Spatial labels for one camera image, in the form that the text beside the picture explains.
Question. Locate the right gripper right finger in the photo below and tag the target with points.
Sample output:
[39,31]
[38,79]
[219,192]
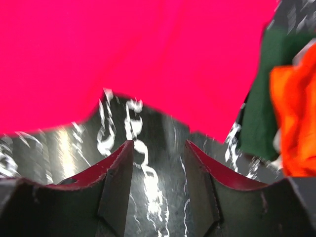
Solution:
[227,204]

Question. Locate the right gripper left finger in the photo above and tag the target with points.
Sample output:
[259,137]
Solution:
[92,203]

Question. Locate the red t-shirt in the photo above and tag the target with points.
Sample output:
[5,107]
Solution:
[194,60]

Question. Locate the dark green t-shirt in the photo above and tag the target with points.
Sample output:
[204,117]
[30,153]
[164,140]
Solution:
[258,124]

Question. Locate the orange t-shirt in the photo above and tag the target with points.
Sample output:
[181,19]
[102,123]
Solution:
[293,95]

